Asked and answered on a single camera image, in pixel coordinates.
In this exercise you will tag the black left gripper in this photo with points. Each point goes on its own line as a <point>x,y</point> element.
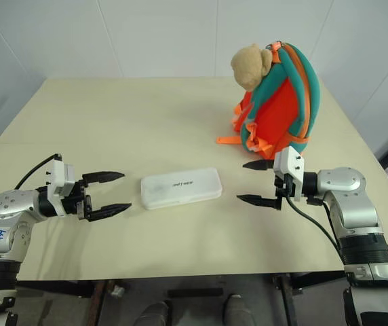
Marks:
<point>81,200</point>

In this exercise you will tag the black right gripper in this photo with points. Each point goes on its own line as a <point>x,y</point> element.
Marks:
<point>282,186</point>

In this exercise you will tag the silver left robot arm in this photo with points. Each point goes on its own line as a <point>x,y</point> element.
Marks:
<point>11,207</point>

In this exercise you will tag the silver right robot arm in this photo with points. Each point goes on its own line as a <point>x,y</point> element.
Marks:
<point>350,203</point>

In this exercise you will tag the white plastic case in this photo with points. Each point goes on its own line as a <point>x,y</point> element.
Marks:
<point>180,186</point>

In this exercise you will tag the orange teal monkey backpack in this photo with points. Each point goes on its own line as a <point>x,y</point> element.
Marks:
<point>278,102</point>

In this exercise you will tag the black metal table leg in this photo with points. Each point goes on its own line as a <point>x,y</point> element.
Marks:
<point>87,299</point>
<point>289,295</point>

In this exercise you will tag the dark rounded shape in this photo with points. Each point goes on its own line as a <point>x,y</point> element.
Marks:
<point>239,310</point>
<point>155,314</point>

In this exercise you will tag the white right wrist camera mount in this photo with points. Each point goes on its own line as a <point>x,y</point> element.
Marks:
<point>290,163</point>

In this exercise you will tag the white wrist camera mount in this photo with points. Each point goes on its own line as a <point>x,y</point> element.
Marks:
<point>60,176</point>
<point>290,163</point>

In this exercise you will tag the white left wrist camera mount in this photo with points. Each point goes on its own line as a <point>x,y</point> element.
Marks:
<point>60,176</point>

